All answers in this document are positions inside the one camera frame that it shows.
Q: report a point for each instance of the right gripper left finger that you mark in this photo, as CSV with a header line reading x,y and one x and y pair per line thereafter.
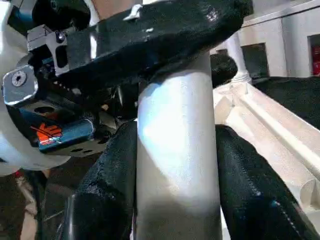
x,y
102,195

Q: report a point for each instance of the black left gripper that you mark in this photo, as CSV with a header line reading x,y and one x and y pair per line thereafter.
x,y
55,120

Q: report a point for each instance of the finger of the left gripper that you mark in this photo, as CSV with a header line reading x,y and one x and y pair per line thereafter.
x,y
160,35
224,69

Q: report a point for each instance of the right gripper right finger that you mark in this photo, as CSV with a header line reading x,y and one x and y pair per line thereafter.
x,y
260,195

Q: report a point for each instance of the white plastic table top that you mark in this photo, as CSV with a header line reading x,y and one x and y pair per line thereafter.
x,y
270,140

